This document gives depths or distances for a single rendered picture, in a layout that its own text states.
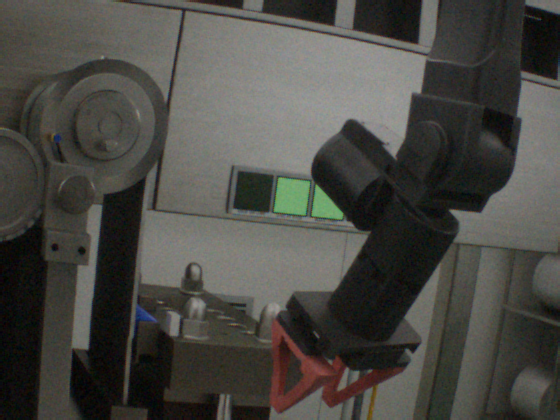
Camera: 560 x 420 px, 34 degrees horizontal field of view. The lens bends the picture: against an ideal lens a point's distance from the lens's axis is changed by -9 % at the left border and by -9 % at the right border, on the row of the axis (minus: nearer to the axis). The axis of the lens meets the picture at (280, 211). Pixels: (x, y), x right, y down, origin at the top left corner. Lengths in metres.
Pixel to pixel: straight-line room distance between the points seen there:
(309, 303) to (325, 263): 3.35
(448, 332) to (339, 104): 0.54
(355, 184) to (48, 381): 0.45
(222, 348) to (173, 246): 2.79
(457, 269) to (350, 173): 1.09
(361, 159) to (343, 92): 0.77
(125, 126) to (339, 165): 0.35
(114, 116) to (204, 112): 0.40
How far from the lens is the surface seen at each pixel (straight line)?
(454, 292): 1.82
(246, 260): 3.96
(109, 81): 1.05
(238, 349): 1.09
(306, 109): 1.48
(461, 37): 0.68
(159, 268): 3.86
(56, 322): 1.02
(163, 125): 1.07
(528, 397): 4.34
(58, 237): 0.99
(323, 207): 1.49
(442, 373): 1.85
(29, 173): 1.05
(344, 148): 0.75
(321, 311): 0.74
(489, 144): 0.68
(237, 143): 1.44
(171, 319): 1.08
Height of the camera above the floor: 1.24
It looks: 3 degrees down
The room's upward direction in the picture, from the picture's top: 8 degrees clockwise
